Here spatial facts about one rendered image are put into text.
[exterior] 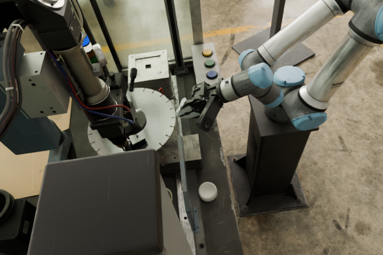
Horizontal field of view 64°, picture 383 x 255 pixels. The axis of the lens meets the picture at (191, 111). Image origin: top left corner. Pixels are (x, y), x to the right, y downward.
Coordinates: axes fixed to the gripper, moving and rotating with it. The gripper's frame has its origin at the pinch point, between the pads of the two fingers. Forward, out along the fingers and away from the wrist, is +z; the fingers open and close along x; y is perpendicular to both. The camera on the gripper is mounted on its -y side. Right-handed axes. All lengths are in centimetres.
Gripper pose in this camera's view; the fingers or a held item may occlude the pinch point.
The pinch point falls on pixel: (178, 116)
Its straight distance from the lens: 107.8
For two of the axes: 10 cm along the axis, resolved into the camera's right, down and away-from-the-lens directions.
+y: 0.9, -8.0, 5.9
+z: -7.7, 3.2, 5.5
